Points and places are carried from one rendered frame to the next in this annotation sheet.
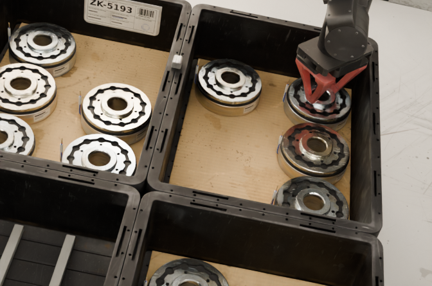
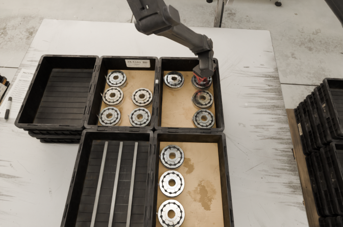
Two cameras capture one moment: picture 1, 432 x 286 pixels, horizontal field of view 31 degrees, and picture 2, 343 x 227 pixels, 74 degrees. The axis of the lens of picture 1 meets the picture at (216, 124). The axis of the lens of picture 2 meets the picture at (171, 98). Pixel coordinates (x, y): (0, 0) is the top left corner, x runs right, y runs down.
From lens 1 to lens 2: 31 cm
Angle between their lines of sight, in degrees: 16
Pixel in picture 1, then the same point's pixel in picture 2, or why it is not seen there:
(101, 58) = (135, 77)
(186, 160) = (165, 108)
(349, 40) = (207, 72)
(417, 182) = (235, 93)
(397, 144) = (228, 81)
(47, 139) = (124, 110)
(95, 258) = (144, 147)
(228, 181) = (178, 113)
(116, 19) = (136, 65)
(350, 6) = (206, 62)
